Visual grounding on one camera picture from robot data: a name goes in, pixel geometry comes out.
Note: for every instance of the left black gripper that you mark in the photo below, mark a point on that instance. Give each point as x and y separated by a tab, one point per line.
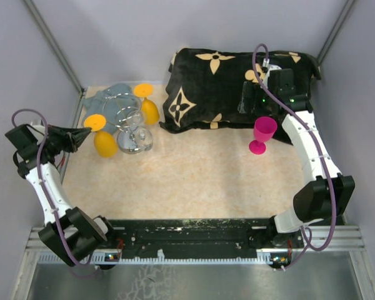
72	137

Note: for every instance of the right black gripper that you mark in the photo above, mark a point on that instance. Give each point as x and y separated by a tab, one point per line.
252	90

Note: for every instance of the magenta plastic wine glass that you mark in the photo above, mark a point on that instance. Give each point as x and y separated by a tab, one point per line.
264	129

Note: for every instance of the yellow plastic wine glass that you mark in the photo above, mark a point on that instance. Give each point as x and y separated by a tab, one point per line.
148	107
103	141

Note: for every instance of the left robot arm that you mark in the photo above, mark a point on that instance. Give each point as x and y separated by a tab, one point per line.
68	231

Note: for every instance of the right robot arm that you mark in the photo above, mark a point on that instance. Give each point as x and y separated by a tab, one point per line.
326	192

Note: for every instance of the clear wine glass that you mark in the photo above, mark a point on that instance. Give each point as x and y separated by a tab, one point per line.
143	138

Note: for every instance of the black floral plush pillow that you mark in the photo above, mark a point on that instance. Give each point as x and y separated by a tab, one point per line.
205	87

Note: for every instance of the grey blue folded jeans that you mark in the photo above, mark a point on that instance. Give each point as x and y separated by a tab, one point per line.
115	103

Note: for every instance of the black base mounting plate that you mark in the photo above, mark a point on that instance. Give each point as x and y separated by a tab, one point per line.
197	238

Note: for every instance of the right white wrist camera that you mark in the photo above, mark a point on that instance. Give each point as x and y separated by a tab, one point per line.
267	67

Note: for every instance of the chrome wire wine glass rack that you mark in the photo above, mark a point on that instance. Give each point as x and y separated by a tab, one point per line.
125	137

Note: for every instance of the aluminium front rail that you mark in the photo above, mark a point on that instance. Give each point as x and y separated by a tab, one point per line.
109	257

